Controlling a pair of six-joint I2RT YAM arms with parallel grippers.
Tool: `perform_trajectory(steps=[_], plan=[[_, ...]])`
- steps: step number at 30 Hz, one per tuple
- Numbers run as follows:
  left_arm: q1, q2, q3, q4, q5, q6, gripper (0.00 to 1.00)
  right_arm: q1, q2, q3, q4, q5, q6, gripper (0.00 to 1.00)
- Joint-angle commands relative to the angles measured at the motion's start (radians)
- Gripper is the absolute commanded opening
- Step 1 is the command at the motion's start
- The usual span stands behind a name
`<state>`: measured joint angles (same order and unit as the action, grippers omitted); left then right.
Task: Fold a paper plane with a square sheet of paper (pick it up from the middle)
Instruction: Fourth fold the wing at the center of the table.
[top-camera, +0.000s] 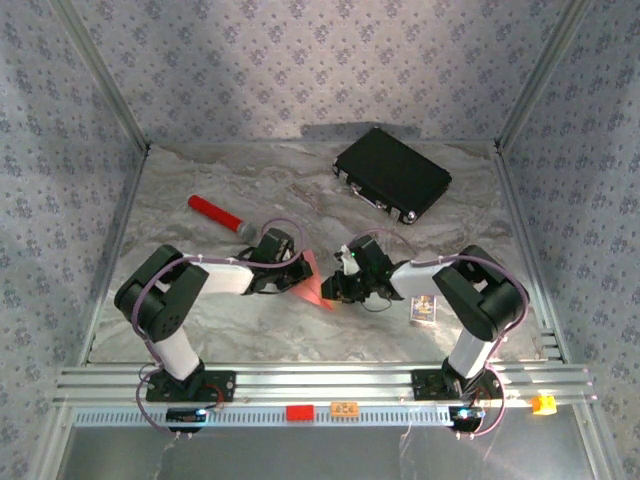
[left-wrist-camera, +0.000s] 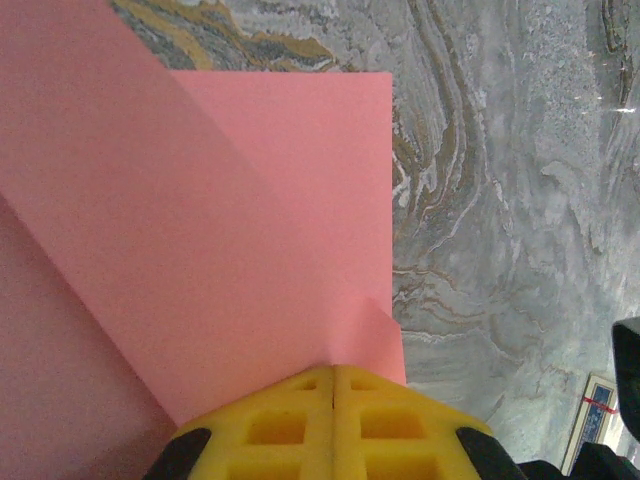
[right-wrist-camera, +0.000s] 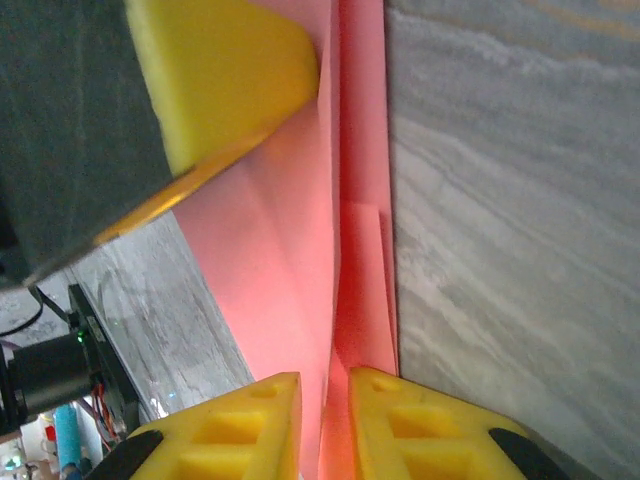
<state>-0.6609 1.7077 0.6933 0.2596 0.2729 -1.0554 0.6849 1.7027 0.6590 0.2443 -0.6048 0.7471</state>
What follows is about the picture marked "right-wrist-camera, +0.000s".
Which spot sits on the cyan cylinder object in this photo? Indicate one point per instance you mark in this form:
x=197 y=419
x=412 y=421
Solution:
x=67 y=435

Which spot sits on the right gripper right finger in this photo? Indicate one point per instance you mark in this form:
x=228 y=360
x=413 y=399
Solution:
x=370 y=425

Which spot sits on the pink paper sheet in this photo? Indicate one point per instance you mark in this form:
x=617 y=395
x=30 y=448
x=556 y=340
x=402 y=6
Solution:
x=300 y=225

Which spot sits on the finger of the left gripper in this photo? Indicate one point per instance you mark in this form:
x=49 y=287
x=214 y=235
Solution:
x=210 y=75

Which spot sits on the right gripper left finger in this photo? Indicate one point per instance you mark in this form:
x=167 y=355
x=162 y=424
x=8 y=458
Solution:
x=280 y=425

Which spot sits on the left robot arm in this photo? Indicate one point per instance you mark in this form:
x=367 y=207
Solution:
x=50 y=370

